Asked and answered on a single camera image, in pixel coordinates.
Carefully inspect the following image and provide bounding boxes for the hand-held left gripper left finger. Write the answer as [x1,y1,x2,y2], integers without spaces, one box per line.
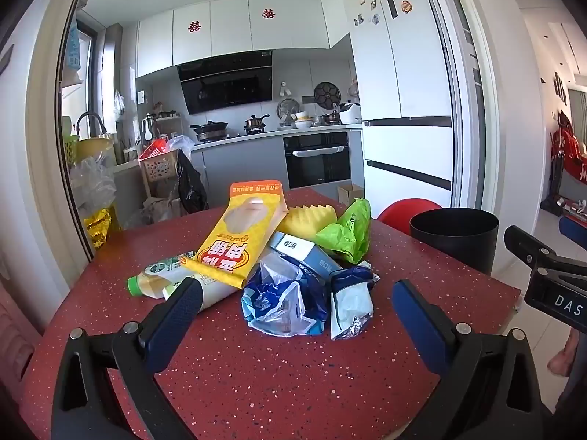
[50,276,203,440]

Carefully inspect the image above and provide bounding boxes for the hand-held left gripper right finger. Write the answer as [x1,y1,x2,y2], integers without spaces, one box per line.
[391,279,553,440]

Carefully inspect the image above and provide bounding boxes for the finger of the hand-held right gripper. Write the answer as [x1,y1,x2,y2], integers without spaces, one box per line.
[503,225,587,285]

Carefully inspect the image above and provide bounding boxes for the pale green plastic bottle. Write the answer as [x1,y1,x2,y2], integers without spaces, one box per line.
[127,263,239,309]

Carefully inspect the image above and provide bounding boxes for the blue snack wrapper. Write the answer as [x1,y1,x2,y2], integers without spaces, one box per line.
[329,261,380,341]

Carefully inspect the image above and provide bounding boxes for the black trash bin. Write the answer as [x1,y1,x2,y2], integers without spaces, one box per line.
[409,208,500,276]

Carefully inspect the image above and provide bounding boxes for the yellow paper bag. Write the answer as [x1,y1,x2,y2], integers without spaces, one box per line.
[182,180,289,289]

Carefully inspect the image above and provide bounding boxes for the blue white plastic bag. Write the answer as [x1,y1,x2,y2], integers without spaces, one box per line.
[241,252,331,337]

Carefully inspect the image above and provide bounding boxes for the green plastic bag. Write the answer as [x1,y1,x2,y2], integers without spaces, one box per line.
[316,198,372,265]

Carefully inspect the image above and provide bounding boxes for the blue grey cardboard box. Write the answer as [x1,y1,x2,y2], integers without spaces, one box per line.
[267,231,342,282]

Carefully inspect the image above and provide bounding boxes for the green white carton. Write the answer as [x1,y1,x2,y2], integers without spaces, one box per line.
[147,251,196,276]

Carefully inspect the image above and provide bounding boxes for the person's bare foot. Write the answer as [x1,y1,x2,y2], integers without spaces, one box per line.
[548,330,583,377]

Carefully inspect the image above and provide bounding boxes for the red room decoration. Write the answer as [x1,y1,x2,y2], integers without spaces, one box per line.
[550,110,587,184]

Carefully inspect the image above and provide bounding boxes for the red stool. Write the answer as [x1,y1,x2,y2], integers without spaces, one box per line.
[377,198,443,235]

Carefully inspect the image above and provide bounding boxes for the gold foil bag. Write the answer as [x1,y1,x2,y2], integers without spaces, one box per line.
[84,208,113,249]

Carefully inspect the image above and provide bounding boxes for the black plastic bag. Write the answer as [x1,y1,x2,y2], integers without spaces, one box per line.
[176,149,209,214]

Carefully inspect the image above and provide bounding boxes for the beige lattice basket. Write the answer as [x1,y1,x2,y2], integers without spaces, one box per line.
[139,151,179,198]

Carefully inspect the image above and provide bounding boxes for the small cardboard box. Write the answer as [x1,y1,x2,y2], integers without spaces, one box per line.
[338,183,365,206]

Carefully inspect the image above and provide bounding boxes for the yellow foam net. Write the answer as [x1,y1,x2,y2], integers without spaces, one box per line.
[280,202,339,243]

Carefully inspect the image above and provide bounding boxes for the clear plastic bags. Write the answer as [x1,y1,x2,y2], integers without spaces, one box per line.
[69,153,117,214]

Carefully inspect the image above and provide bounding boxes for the pink cloth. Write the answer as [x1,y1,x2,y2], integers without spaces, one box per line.
[0,284,42,377]

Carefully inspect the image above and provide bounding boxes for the grey kitchen base cabinets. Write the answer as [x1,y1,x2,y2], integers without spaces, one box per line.
[190,129,363,202]

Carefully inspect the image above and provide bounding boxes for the red plastic basket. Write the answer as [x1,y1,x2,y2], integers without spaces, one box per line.
[138,140,177,161]

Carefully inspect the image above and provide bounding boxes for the yellow plastic basin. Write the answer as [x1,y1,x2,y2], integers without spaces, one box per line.
[76,137,114,161]

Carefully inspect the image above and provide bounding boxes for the black wok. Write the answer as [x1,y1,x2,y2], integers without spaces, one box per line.
[190,120,229,142]

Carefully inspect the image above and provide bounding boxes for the black built-in oven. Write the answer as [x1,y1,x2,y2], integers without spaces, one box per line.
[283,131,351,190]

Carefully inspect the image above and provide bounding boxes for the dark cooking pot with lid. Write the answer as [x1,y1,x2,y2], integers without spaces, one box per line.
[243,114,270,135]

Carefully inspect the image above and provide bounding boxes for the white refrigerator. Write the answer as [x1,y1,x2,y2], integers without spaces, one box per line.
[342,0,459,214]

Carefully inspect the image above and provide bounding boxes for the black kitchen faucet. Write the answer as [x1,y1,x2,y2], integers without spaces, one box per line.
[76,111,107,138]

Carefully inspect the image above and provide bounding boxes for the white rice cooker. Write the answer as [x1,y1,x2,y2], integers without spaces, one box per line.
[339,101,363,124]

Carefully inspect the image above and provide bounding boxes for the black range hood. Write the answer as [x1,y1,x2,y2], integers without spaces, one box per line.
[177,50,274,115]

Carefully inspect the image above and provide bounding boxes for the round black hanging pan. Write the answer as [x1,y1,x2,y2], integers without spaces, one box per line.
[314,81,342,107]

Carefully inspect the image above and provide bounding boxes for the white wall cabinets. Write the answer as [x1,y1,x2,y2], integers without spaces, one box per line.
[136,0,351,78]

